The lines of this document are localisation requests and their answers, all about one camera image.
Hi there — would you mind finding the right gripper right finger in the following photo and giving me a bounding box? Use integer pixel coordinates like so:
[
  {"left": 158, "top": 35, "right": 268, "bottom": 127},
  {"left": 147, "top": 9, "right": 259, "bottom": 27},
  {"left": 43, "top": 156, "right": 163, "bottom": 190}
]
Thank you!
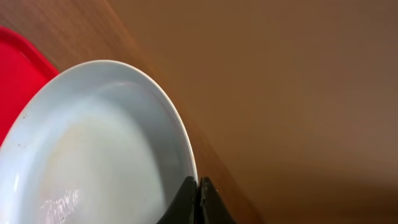
[{"left": 198, "top": 177, "right": 237, "bottom": 224}]

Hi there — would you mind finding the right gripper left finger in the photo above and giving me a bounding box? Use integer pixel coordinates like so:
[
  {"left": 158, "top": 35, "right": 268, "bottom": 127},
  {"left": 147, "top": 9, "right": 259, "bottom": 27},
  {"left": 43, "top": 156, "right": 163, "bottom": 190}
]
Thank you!
[{"left": 157, "top": 176, "right": 197, "bottom": 224}]

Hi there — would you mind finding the white plate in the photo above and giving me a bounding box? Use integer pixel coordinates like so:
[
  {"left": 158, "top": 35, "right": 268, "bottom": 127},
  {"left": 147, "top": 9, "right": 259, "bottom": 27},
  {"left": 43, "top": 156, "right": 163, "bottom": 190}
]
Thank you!
[{"left": 1, "top": 60, "right": 198, "bottom": 223}]

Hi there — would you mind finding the red plastic tray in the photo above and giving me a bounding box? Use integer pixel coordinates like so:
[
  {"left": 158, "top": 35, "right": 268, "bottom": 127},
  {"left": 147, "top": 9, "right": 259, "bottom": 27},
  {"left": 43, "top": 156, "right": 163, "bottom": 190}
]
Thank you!
[{"left": 1, "top": 26, "right": 59, "bottom": 142}]

